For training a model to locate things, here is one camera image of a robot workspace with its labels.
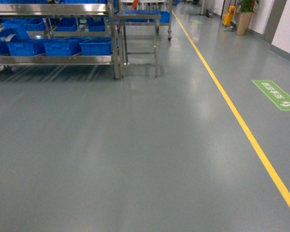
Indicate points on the stainless steel roller shelf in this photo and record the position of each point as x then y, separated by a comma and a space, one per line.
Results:
45, 19

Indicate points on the blue plastic bin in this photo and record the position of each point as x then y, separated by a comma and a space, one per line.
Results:
28, 47
98, 46
63, 47

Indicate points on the steel step stool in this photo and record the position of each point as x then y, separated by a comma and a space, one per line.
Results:
138, 50

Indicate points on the yellow mop bucket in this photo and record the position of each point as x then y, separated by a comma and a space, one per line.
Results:
227, 18

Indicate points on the tan plant pot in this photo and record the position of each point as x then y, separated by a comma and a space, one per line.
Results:
242, 22

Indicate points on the green floor sign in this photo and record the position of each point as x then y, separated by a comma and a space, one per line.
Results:
276, 94

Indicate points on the green potted plant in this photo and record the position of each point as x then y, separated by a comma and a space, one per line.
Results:
247, 6

